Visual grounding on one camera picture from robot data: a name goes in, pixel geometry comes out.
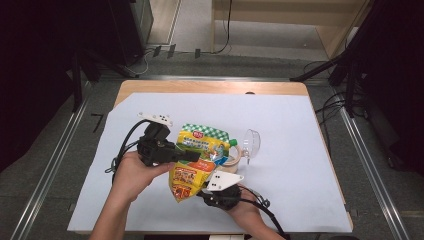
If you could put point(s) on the metal floor rail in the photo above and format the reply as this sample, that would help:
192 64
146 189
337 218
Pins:
373 173
50 173

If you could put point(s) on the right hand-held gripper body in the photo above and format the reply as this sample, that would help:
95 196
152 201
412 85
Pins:
223 198

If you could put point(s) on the black cabinet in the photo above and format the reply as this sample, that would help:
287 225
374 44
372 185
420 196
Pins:
130 30

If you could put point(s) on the person's right hand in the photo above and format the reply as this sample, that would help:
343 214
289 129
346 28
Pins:
248 210

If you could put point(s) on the wooden table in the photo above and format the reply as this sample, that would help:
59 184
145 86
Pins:
200 87

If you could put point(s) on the beige paper cup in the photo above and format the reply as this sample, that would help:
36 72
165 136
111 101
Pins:
235 161

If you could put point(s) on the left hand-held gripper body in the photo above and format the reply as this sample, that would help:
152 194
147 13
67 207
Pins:
155 146

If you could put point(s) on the light wooden furniture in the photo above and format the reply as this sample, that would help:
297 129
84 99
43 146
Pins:
283 15

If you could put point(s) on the green yellow spout pouch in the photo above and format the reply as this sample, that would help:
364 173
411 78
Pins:
196 140

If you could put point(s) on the person's left hand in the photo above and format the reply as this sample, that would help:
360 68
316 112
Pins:
133 176

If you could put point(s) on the black tripod stand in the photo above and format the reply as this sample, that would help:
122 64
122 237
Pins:
350 73

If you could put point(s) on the black metal stand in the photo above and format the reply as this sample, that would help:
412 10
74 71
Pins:
77 83

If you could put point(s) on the white cloth mat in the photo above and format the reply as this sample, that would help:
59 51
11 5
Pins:
283 186

